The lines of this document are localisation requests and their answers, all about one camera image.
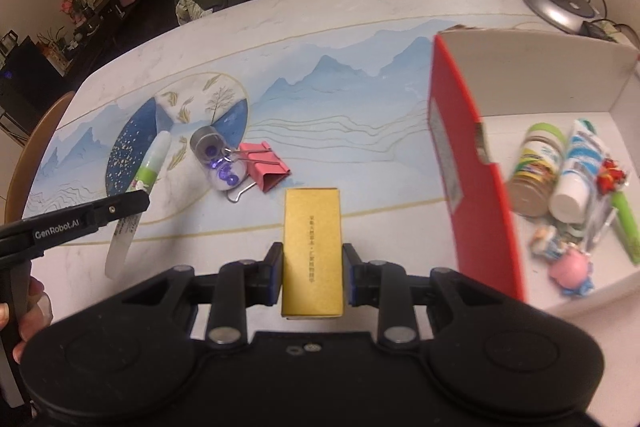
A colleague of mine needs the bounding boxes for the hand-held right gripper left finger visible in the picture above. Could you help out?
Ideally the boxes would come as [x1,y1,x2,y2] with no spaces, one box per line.
[125,242,285,349]

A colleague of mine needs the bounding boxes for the white and blue tube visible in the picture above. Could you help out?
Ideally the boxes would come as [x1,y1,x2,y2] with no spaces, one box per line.
[548,119,608,220]

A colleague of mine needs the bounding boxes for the yellow rectangular box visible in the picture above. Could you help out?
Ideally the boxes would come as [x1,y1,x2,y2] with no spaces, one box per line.
[281,188,346,320]

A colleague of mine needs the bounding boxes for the mountain print table mat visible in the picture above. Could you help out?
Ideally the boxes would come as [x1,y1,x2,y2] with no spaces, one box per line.
[22,14,546,248]

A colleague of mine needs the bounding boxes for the black power adapter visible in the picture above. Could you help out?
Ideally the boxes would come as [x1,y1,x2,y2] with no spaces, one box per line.
[580,19,626,42]

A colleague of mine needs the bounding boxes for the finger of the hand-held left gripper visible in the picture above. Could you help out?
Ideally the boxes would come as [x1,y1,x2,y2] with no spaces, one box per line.
[92,189,151,228]

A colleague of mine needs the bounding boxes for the wooden chair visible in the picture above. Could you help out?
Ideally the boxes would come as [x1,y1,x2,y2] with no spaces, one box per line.
[5,91,76,223]

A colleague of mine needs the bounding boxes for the person's left hand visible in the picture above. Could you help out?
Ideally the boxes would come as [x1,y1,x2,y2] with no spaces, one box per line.
[0,277,53,365]

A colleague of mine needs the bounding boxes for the red cardboard box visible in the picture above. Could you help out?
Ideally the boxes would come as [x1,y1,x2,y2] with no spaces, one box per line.
[427,27,640,323]

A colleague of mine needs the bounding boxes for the pink pig toy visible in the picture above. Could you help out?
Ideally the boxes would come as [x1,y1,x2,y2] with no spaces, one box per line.
[547,249,596,298]

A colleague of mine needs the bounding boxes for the green lid jar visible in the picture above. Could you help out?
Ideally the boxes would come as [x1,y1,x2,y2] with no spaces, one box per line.
[507,123,566,218]

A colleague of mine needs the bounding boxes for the green marker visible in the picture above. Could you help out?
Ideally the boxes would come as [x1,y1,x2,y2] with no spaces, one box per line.
[612,189,640,265]

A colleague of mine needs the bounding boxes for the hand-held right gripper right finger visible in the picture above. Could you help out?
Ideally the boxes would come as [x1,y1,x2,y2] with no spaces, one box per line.
[341,243,493,350]

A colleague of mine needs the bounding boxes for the patterned seat cushion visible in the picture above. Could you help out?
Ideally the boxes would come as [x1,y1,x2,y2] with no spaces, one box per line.
[175,0,213,26]

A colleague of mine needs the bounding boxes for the clear pushpin container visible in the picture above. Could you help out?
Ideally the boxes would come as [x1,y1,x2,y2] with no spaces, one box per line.
[190,126,246,192]

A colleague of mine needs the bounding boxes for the red figure toy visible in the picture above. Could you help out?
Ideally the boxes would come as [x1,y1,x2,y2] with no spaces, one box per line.
[597,159,631,195]

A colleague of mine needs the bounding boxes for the small figure toy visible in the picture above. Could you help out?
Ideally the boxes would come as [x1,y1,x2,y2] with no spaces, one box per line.
[530,227,568,260]

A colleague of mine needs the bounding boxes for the pink binder clip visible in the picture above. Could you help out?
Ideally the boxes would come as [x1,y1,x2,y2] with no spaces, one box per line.
[227,143,292,202]

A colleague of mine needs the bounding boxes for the green and white pen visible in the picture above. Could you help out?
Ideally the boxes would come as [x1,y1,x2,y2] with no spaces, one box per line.
[105,130,172,279]

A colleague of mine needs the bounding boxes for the black cabinet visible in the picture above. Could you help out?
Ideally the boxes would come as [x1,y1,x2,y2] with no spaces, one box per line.
[0,36,66,122]

